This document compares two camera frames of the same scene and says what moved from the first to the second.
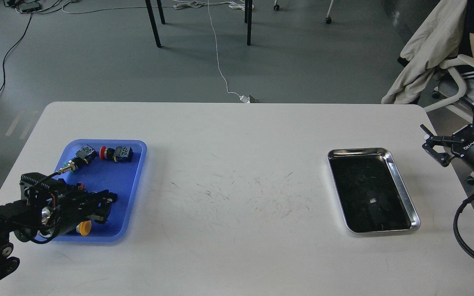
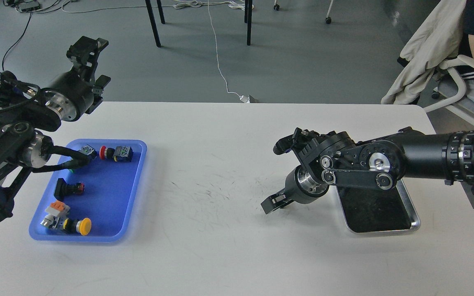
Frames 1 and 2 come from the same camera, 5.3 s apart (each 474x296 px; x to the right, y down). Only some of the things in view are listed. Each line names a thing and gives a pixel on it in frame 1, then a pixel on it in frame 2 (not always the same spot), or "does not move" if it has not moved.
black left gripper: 62,215 to 69,93
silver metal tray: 372,197 does not move
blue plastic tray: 116,165 does not move
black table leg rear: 161,11 does not move
